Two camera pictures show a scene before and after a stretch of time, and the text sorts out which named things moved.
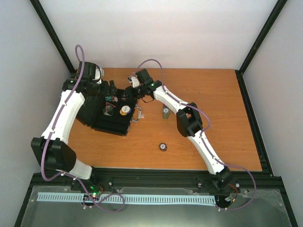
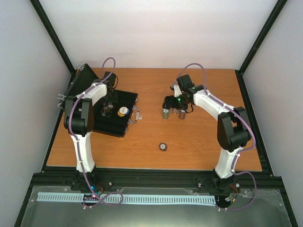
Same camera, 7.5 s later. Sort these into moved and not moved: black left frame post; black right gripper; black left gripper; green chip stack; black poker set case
Moved: black left gripper; black right gripper
Not moved: green chip stack; black left frame post; black poker set case
